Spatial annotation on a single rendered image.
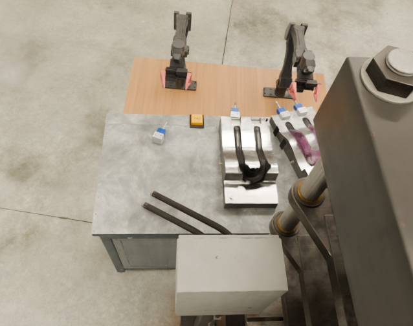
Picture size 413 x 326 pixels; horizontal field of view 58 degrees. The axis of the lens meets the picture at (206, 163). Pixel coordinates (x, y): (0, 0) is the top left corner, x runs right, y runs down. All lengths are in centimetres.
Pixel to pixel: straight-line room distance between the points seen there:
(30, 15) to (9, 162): 163
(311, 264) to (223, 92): 127
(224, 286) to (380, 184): 55
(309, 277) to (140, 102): 137
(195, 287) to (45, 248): 182
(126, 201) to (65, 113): 154
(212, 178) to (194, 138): 27
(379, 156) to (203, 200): 131
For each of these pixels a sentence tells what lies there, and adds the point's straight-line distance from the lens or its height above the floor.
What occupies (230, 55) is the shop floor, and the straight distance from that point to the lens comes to 366.
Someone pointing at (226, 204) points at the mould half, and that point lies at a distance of 181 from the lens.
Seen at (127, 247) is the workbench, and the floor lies 51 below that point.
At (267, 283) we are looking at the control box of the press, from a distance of 107.
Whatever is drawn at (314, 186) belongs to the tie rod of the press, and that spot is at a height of 162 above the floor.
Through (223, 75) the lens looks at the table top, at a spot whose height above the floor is 80.
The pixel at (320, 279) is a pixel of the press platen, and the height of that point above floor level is 129.
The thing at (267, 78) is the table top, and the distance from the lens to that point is 239.
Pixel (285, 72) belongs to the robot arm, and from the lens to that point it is 219.
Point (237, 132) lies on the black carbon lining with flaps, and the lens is 199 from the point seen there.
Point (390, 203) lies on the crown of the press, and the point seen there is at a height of 200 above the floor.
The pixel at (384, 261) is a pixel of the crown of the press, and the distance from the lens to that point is 64.
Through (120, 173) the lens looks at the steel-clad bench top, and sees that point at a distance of 194.
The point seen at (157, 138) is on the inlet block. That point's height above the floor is 85.
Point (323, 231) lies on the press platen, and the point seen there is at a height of 154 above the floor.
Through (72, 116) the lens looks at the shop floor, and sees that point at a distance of 322.
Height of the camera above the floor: 248
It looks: 59 degrees down
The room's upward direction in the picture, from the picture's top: 9 degrees clockwise
